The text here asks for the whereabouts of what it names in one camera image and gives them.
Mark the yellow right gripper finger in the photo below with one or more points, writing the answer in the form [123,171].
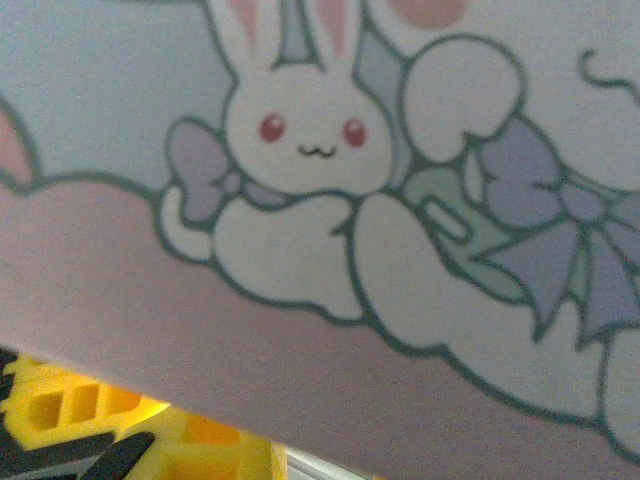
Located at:
[210,455]

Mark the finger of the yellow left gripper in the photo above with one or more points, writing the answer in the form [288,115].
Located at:
[60,405]

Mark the pastel cartoon tin box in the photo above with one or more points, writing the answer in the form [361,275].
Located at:
[320,175]

